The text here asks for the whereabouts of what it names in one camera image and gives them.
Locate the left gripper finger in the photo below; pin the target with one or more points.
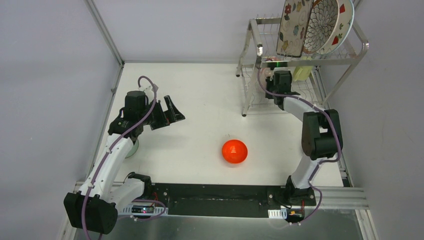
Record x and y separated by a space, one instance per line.
172 113
158 117

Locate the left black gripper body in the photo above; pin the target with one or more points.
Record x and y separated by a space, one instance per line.
164 116

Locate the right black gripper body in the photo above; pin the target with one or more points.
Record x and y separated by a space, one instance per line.
270 87

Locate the pale yellow mug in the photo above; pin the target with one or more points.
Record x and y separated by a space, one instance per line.
301 73

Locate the square floral plate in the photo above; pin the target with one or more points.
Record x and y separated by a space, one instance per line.
292 27

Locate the brown petal pattern plate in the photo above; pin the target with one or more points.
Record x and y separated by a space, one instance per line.
321 24

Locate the watermelon pattern round plate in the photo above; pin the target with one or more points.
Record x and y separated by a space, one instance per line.
344 13

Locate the beige cup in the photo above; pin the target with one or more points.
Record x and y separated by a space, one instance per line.
265 78

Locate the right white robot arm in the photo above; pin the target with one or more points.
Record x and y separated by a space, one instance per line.
321 134

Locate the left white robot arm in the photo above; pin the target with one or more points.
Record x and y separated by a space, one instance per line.
95 206

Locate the steel two-tier dish rack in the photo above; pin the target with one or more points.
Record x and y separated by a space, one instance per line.
259 56

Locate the mint green bowl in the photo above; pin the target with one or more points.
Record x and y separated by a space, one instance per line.
133 150

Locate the orange bowl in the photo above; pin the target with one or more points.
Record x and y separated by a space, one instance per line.
234 151

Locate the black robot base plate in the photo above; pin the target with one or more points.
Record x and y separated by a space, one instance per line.
234 201

